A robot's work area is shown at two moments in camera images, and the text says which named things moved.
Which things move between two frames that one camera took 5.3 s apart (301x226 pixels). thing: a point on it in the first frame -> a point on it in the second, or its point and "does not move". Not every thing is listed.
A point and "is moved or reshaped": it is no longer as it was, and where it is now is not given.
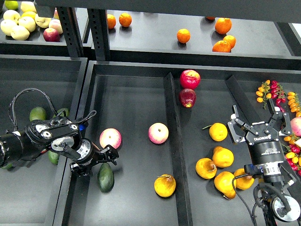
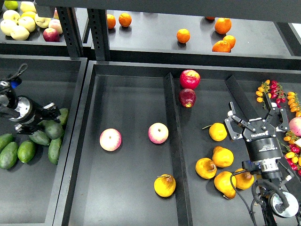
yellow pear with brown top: (164, 185) does not move
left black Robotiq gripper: (90, 154) -> (31, 113)
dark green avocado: (106, 177) is moved or reshaped
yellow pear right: (243, 182) does not move
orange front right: (222, 46) does not move
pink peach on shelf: (55, 24) does not move
